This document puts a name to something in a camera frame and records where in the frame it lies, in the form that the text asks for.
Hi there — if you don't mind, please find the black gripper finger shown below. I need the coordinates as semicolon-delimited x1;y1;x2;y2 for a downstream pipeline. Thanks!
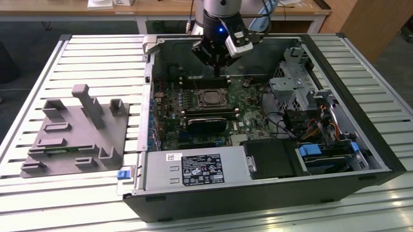
217;50;242;76
193;41;218;76

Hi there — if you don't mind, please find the hard disk in blue carrier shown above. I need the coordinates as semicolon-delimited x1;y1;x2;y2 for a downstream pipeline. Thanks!
297;142;356;175

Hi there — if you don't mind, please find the red black twisted wire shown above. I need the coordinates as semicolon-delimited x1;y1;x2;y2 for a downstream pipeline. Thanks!
154;79;165;99

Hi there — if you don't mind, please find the CPU socket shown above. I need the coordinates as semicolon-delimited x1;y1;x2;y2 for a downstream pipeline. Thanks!
193;88;233;110

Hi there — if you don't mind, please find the silver metal drive cage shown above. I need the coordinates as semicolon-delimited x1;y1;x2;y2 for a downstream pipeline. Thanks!
267;47;338;112

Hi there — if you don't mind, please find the wooden cabinet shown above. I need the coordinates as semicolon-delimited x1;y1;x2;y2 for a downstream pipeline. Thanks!
320;0;413;63

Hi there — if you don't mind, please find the grey parts rack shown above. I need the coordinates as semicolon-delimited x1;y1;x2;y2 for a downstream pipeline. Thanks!
19;83;132;179

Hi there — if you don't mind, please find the black camera cable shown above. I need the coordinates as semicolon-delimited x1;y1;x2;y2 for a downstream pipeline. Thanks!
242;0;275;37

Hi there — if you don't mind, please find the black PC case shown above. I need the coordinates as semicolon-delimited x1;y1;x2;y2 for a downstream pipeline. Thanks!
122;32;408;223

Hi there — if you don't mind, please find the silver CPU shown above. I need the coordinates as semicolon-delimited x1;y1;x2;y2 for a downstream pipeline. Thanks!
201;91;223;102

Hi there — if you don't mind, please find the black graphics card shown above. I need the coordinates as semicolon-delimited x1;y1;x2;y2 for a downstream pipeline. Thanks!
185;116;229;135

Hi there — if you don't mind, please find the silver power supply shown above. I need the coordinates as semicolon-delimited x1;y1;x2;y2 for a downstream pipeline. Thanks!
142;145;251;190

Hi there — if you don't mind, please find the pale grey case handle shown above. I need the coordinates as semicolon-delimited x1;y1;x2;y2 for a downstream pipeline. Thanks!
142;35;163;56

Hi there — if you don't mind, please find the coloured wire bundle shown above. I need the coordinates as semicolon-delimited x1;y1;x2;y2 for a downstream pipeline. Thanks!
301;103;344;145

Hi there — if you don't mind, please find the black RAM slot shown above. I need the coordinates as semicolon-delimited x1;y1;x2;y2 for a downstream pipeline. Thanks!
179;79;230;84
186;110;237;115
179;84;231;89
179;81;230;87
186;114;238;119
186;112;237;117
185;108;235;112
178;76;230;82

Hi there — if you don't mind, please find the black plastic cover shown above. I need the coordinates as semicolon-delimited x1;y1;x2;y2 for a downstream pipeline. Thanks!
241;139;306;180

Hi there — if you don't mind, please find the green motherboard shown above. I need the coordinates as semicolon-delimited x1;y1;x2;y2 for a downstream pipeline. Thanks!
150;76;277;151

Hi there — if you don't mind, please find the wooden desk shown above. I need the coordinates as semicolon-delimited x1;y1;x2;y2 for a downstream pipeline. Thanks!
0;0;333;34

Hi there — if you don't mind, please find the metal socket cover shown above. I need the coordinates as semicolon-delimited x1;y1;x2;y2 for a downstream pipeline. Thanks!
193;88;231;109

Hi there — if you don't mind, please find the green RAM stick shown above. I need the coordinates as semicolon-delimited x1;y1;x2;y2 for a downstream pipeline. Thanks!
44;147;80;154

